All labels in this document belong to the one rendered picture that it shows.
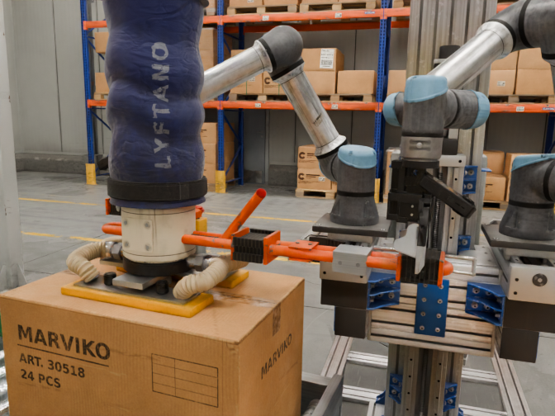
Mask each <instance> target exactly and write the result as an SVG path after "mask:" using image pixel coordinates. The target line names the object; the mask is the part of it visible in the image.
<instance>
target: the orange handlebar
mask: <svg viewBox="0 0 555 416"><path fill-rule="evenodd" d="M200 217H202V211H201V210H200V209H196V219H197V218H200ZM102 232H103V233H105V234H114V235H120V236H122V231H121V222H110V223H106V224H104V225H103V226H102ZM193 234H202V235H207V236H208V235H209V236H214V237H215V236H216V237H219V238H220V237H221V235H223V234H218V233H210V232H202V231H196V230H194V231H193ZM181 240H182V243H185V244H191V245H198V246H205V247H212V248H223V249H230V250H231V239H218V238H212V237H205V236H197V235H190V234H185V235H184V236H182V239H181ZM318 244H319V242H313V241H305V240H297V241H295V242H288V241H282V240H277V242H276V245H274V244H270V246H269V249H268V253H269V254H270V255H276V256H283V257H289V258H288V259H287V260H292V261H298V262H312V261H313V260H315V261H322V262H333V251H334V250H335V249H336V248H337V247H331V246H325V245H318ZM397 255H398V254H395V253H382V252H374V251H372V253H371V256H368V260H367V261H366V264H367V267H373V268H380V269H387V270H393V271H396V260H397ZM452 272H453V264H452V263H451V262H449V261H446V260H444V273H443V276H447V275H450V274H451V273H452Z"/></svg>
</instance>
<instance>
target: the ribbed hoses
mask: <svg viewBox="0 0 555 416"><path fill-rule="evenodd" d="M106 241H111V242H117V243H122V236H112V237H108V238H106V239H104V240H103V241H101V242H100V243H98V242H96V243H89V244H86V245H84V246H82V247H80V248H77V249H75V250H74V251H73V252H72V253H71V254H70V255H69V256H68V258H67V260H66V264H67V266H68V269H69V270H70V271H71V272H73V273H75V274H77V275H78V276H79V277H82V278H81V279H82V280H83V282H87V283H89V282H90V281H91V280H92V279H94V278H96V277H97V276H98V275H99V274H100V273H99V271H98V270H97V268H96V267H94V265H93V264H91V262H89V261H91V260H93V259H96V258H105V257H107V254H106V243H105V242H106ZM219 256H220V257H216V258H214V257H213V259H211V258H210V259H209V260H211V261H210V263H209V260H208V262H207V263H209V267H206V270H204V271H203V272H201V273H198V274H194V275H192V274H191V275H189V276H185V277H184V278H183V279H182V280H180V281H179V282H178V283H177V285H176V286H175V287H174V288H173V295H174V296H175V298H176V299H182V300H184V299H187V298H190V297H191V296H192V295H193V294H195V293H196V294H197V293H198V292H200V293H202V292H203V291H208V290H209V289H212V288H213V287H214V286H216V285H217V284H218V283H219V282H220V281H221V280H222V279H223V278H224V277H225V276H226V275H227V273H228V272H230V271H234V270H237V269H240V268H243V267H246V266H247V265H248V264H249V263H248V262H241V261H235V260H234V261H231V260H230V256H231V253H227V254H226V255H224V254H223V255H222V256H221V255H219Z"/></svg>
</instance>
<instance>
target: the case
mask: <svg viewBox="0 0 555 416"><path fill-rule="evenodd" d="M247 271H249V277H248V278H246V279H245V280H244V281H242V282H241V283H240V284H238V285H237V286H235V287H234V288H232V289H230V288H224V287H219V286H214V287H213V288H212V289H209V290H208V291H203V292H202V293H205V294H210V295H213V302H212V303H211V304H210V305H208V306H207V307H206V308H205V309H203V310H201V311H200V312H199V313H197V314H195V315H194V316H192V317H191V318H185V317H180V316H176V315H171V314H163V313H159V312H154V311H149V310H142V309H136V308H132V307H128V306H123V305H115V304H110V303H106V302H101V301H96V300H89V299H84V298H79V297H75V296H71V295H62V294H61V287H62V286H65V285H67V284H69V283H71V282H74V281H77V280H79V279H81V278H82V277H79V276H78V275H77V274H75V273H73V272H71V271H70V270H69V269H67V270H64V271H62V272H58V273H55V274H54V275H51V276H48V277H45V278H42V279H40V280H38V281H33V282H32V283H29V284H26V285H24V286H20V287H18V288H16V289H13V290H11V291H7V292H4V293H2V294H0V314H1V323H2V341H3V351H4V360H5V369H6V378H7V397H8V406H9V415H10V416H301V374H302V347H303V320H304V294H305V278H304V277H294V276H287V275H281V274H275V273H269V272H258V271H251V270H247Z"/></svg>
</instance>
